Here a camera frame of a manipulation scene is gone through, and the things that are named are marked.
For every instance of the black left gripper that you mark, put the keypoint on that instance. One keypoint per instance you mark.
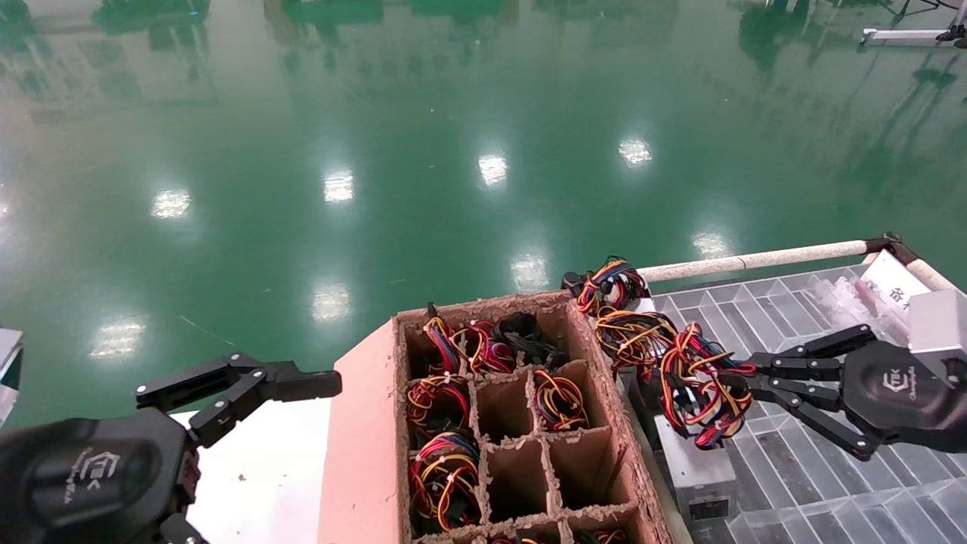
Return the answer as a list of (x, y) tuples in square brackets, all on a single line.
[(83, 476)]

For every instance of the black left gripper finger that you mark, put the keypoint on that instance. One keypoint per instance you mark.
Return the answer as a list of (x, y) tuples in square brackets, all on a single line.
[(287, 381)]

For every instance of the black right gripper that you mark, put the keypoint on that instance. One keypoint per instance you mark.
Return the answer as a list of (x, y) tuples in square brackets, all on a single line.
[(899, 393)]

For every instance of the clear plastic compartment tray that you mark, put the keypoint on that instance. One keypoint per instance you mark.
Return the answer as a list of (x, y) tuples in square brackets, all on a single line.
[(786, 317)]

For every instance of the clear plastic bag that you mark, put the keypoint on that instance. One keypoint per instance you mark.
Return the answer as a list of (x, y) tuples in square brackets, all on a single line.
[(842, 302)]

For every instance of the brown cardboard divider box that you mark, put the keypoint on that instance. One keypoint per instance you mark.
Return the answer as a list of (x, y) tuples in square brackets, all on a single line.
[(363, 453)]

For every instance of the white rack tube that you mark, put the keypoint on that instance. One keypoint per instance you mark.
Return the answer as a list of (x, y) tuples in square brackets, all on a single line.
[(929, 276), (668, 529), (755, 262)]

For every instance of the white sign with Chinese print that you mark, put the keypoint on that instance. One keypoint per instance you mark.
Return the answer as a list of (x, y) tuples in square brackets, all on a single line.
[(891, 283)]

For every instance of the black rack tube joint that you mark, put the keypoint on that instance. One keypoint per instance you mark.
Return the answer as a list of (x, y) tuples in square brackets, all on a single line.
[(891, 245), (573, 282)]

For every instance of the power supply with black connectors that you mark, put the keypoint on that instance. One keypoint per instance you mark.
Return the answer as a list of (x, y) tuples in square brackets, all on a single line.
[(529, 336)]

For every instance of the white stand base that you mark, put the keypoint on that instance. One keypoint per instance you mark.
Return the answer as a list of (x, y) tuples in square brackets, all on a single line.
[(899, 35)]

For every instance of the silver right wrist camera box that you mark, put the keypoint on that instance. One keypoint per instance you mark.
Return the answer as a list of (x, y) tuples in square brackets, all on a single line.
[(940, 325)]

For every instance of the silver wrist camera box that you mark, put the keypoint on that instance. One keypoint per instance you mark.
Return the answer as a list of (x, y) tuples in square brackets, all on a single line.
[(9, 363), (940, 325)]

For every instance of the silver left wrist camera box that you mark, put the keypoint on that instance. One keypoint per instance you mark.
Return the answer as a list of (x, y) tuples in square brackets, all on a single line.
[(9, 363)]

